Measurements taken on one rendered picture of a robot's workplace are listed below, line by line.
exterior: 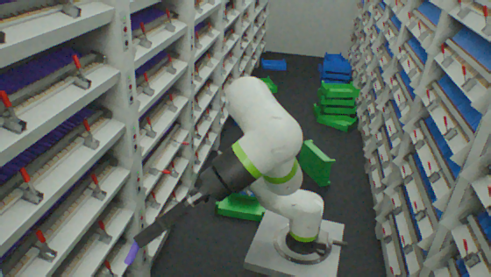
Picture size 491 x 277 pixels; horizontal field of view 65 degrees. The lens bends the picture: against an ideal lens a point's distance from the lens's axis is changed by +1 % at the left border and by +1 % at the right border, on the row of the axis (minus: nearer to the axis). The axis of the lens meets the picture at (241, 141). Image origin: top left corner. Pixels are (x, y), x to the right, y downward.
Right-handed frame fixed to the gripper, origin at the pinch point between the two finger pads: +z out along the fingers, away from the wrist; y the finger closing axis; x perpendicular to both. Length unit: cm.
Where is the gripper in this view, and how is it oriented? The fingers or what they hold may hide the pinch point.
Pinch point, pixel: (151, 232)
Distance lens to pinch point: 89.9
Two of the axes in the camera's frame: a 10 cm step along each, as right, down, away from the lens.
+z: -7.9, 6.0, 1.0
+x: -5.9, -8.0, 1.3
